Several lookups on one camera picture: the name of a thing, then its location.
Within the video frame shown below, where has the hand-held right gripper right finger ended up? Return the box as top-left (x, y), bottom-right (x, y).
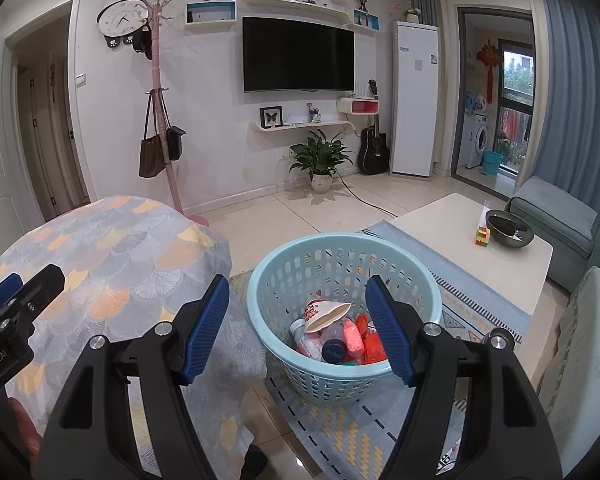
top-left (364, 275), bottom-right (563, 480)

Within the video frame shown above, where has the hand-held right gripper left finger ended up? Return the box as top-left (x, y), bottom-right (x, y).
top-left (39, 275), bottom-right (231, 480)

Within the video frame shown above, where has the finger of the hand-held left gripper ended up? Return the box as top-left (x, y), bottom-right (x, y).
top-left (7, 264), bottom-right (67, 333)
top-left (0, 274), bottom-right (23, 313)

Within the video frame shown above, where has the orange plastic bag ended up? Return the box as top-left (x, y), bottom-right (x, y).
top-left (355, 314), bottom-right (388, 363)

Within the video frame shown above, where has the pink-red packet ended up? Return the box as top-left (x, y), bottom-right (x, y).
top-left (342, 319), bottom-right (365, 356)

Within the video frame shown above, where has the clear plastic bottle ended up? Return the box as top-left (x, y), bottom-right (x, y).
top-left (321, 320), bottom-right (356, 364)

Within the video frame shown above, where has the white cup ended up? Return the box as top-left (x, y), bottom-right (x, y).
top-left (304, 298), bottom-right (352, 333)

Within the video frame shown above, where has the light blue plastic basket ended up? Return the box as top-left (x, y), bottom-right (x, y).
top-left (246, 232), bottom-right (443, 407)

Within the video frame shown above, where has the person's left hand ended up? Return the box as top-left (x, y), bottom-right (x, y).
top-left (5, 397), bottom-right (46, 466)

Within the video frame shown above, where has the patterned tablecloth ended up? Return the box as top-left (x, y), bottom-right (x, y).
top-left (0, 195), bottom-right (268, 480)

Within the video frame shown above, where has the white coffee table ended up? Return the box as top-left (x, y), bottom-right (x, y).
top-left (390, 192), bottom-right (555, 316)

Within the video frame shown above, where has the black bowl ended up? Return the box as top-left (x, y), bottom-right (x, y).
top-left (485, 209), bottom-right (535, 249)

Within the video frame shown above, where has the brown handbag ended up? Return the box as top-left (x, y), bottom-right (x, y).
top-left (139, 91), bottom-right (166, 178)

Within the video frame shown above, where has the black acoustic guitar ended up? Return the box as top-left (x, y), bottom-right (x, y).
top-left (357, 79), bottom-right (392, 176)

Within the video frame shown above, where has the potted green plant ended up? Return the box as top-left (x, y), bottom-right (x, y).
top-left (287, 129), bottom-right (356, 195)

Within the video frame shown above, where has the black handbag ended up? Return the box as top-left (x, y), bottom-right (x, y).
top-left (165, 126), bottom-right (187, 162)

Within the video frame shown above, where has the teal bucket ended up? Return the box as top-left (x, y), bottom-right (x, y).
top-left (481, 150), bottom-right (503, 177)

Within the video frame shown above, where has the blue-grey armchair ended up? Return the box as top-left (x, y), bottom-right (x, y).
top-left (510, 175), bottom-right (600, 296)

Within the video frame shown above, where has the blue-grey sofa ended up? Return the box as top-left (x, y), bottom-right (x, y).
top-left (537, 265), bottom-right (600, 463)

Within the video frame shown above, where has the white washing machine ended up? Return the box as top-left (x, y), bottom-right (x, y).
top-left (467, 112), bottom-right (490, 168)

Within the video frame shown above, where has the white standing air conditioner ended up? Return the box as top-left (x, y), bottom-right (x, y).
top-left (391, 21), bottom-right (440, 179)

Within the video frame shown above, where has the framed butterfly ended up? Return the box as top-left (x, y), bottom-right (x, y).
top-left (260, 105), bottom-right (284, 129)

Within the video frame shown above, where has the pink coat rack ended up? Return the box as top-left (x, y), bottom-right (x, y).
top-left (137, 0), bottom-right (211, 226)

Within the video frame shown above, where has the black hanging cap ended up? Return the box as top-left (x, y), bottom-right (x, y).
top-left (132, 25), bottom-right (153, 60)

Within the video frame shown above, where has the red knot ornament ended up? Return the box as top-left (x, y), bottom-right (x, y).
top-left (476, 40), bottom-right (503, 103)

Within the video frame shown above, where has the black television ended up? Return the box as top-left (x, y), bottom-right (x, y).
top-left (242, 16), bottom-right (356, 94)

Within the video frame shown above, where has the blue curtain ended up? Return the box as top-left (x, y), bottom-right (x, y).
top-left (530, 0), bottom-right (600, 221)

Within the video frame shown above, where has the grey curtain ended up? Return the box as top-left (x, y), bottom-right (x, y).
top-left (407, 0), bottom-right (438, 26)

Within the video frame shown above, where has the black floor cable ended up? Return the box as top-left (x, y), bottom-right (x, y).
top-left (332, 170), bottom-right (398, 218)

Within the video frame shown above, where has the long white wall shelf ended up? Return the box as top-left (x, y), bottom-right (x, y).
top-left (250, 120), bottom-right (356, 134)

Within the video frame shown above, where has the pink-lined white wall shelf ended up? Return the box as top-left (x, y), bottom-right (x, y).
top-left (336, 97), bottom-right (382, 117)

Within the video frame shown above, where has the panda wall clock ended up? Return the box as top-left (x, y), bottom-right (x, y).
top-left (97, 0), bottom-right (148, 50)

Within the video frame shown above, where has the small blue-lined wall shelf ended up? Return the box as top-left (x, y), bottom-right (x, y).
top-left (347, 9), bottom-right (380, 36)

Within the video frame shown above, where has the blue-lined white wall shelf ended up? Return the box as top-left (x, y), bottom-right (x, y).
top-left (184, 1), bottom-right (237, 30)

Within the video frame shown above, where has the curved white wall shelf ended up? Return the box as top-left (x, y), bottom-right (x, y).
top-left (245, 0), bottom-right (352, 26)

